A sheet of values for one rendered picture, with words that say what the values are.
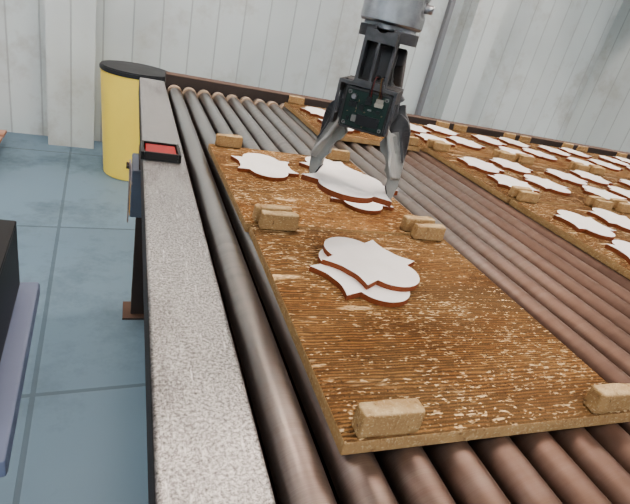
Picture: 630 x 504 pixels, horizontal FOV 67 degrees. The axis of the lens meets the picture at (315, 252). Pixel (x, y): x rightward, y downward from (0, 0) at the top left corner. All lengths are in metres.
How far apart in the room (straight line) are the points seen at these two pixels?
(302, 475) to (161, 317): 0.23
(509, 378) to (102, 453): 1.27
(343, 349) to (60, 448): 1.24
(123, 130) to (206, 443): 3.02
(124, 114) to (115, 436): 2.17
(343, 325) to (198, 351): 0.16
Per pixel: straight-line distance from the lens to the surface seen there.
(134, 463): 1.59
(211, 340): 0.52
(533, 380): 0.59
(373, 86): 0.58
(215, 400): 0.45
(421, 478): 0.44
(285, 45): 4.31
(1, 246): 0.59
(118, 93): 3.30
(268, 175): 0.94
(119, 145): 3.39
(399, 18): 0.60
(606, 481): 0.56
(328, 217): 0.82
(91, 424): 1.69
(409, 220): 0.84
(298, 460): 0.42
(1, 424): 0.51
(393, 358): 0.52
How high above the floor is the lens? 1.23
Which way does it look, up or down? 26 degrees down
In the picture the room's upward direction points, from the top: 14 degrees clockwise
